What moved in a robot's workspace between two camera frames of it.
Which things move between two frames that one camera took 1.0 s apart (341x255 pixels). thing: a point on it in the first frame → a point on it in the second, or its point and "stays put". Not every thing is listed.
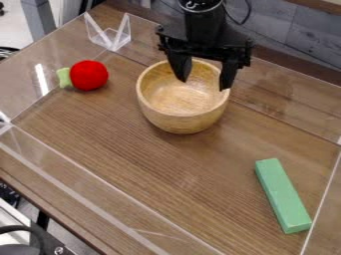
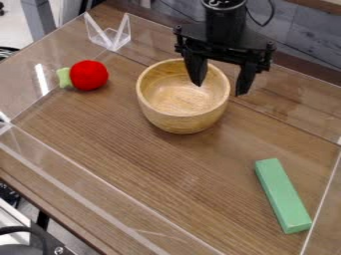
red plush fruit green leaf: [87, 75] stays put
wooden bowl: [181, 107] stays put
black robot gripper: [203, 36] → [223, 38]
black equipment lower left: [44, 244] stays put
